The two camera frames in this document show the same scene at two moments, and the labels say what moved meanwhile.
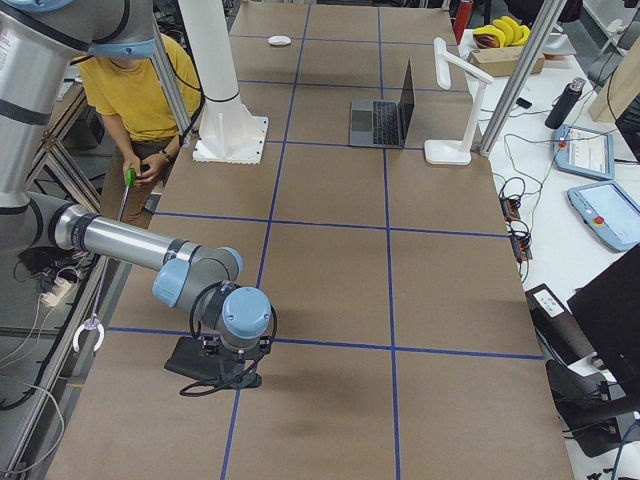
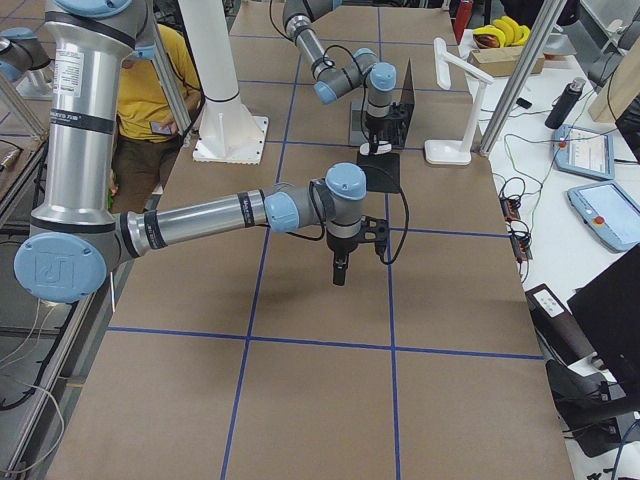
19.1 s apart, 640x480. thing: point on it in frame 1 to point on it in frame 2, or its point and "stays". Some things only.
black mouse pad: x=187 y=357 to x=382 y=171
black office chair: x=590 y=409 stays
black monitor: x=607 y=312 stays
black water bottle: x=562 y=108 stays
